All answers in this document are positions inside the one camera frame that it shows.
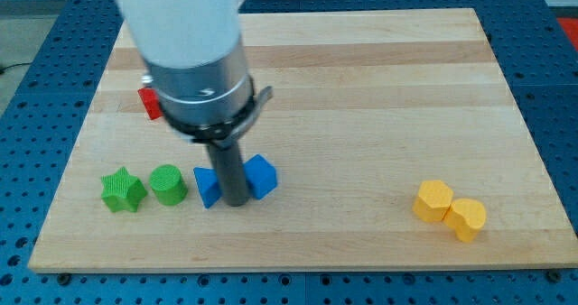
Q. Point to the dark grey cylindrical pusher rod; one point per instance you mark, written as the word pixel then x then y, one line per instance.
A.
pixel 228 164

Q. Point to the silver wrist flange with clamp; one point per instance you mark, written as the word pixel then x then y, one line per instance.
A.
pixel 213 103

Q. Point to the blue triangle block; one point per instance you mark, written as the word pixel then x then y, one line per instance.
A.
pixel 207 185

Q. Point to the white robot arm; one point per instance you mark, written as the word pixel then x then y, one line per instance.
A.
pixel 194 54

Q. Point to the blue cube block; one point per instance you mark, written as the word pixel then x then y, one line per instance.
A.
pixel 261 176

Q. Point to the green cylinder block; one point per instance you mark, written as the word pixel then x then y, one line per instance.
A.
pixel 168 185

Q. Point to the red block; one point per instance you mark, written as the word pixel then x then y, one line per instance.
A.
pixel 150 102

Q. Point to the green star block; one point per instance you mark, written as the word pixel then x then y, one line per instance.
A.
pixel 122 191

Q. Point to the wooden board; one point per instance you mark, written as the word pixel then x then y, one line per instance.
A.
pixel 366 106

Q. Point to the yellow hexagon block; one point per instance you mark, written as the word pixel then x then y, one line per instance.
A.
pixel 433 200

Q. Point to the yellow heart block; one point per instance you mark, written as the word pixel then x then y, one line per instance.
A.
pixel 466 217

